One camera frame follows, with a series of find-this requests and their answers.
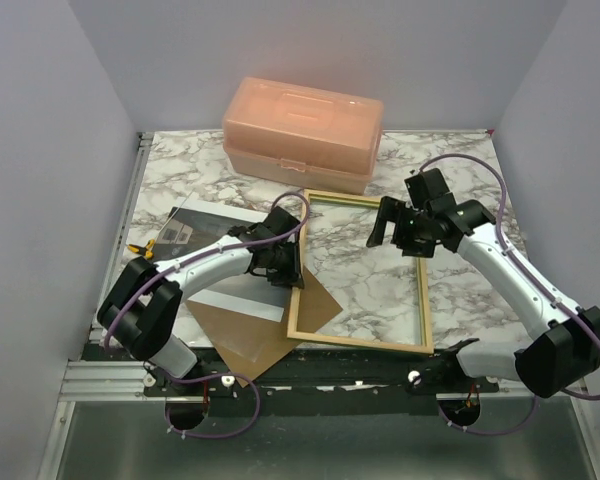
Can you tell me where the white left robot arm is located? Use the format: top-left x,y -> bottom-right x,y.
97,206 -> 308,395

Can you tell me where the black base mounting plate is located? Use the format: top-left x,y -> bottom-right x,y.
144,348 -> 498,396

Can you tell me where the brown backing board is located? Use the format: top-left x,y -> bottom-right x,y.
183,262 -> 344,389

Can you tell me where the aluminium rail frame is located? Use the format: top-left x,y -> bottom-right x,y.
58,132 -> 154,402

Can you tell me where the orange translucent plastic box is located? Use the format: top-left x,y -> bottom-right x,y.
222,77 -> 384,195

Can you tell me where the yellow black clamp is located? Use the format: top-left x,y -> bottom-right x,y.
127,239 -> 155,260

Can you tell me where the grey photo print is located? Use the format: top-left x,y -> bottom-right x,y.
153,200 -> 291,323

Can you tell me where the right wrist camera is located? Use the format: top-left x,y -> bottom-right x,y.
405,168 -> 456,212

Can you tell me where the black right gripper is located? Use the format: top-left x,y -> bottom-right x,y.
367,195 -> 435,259

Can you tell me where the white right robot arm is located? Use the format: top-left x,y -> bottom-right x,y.
367,194 -> 600,398

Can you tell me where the light wooden picture frame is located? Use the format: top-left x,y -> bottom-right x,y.
287,189 -> 434,354

